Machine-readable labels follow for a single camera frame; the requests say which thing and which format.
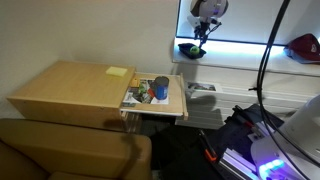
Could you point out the white ribbed radiator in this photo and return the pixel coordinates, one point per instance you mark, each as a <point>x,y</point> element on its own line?
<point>240,100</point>

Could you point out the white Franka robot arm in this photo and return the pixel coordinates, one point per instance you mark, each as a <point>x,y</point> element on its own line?
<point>290,140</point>

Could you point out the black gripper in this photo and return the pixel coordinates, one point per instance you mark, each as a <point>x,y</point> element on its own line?
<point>201,25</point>

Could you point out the small photo card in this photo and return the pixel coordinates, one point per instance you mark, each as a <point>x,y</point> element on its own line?
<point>201,87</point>

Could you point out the black plastic tray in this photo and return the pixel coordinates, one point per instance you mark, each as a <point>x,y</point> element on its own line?
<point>186,50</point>

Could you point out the blue tin can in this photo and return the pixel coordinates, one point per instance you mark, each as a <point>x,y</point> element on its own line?
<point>161,89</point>

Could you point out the light wooden cabinet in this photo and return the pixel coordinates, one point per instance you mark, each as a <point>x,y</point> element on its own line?
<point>73,90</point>

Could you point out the orange black bar clamp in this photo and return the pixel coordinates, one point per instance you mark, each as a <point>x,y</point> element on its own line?
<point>208,146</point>
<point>245,118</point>

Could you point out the brown leather sofa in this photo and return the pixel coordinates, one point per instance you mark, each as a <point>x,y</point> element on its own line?
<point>66,150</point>

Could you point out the yellow sponge pad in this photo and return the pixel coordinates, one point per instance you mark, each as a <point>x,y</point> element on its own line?
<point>116,71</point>

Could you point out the aluminium extrusion profile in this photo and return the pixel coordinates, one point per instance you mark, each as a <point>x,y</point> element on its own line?
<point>236,163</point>

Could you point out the maroon baseball cap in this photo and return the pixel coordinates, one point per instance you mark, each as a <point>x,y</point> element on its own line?
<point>306,45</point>

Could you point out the small orange box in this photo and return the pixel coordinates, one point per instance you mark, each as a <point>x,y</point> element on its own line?
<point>134,82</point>

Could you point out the white windowsill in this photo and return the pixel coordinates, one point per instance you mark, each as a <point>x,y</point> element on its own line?
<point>240,56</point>

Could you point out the printed colourful magazine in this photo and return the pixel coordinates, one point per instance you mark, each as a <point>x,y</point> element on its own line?
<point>140,95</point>

